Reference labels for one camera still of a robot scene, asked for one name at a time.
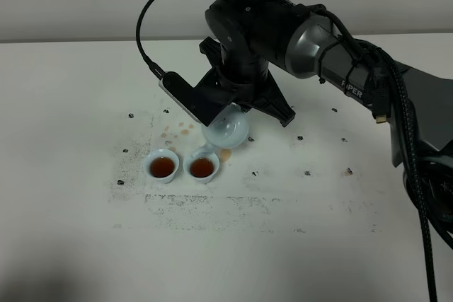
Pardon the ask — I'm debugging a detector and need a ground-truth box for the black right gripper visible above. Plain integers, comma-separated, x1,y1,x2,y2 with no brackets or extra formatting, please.
199,36,296,127

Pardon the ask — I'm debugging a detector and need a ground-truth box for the light blue porcelain teapot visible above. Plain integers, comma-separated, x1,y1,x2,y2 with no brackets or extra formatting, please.
191,103,249,157

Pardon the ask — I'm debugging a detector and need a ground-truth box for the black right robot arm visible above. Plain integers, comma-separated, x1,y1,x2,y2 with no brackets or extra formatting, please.
188,0,452,229

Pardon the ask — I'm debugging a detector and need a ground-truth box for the right light blue teacup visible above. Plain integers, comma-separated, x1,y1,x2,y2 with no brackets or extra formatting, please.
183,153,220,184

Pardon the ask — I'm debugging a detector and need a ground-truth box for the light blue teacup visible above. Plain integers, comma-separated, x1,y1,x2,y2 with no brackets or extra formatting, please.
143,149,180,184
183,153,220,184

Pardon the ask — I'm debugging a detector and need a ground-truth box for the left light blue teacup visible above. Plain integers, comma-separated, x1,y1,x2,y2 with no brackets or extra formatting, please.
143,149,180,184

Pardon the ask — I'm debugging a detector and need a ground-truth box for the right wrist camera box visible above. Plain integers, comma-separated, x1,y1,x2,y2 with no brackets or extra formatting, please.
159,71,233,126

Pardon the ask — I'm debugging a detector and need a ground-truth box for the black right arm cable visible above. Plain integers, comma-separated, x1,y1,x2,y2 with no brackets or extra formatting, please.
136,0,453,302

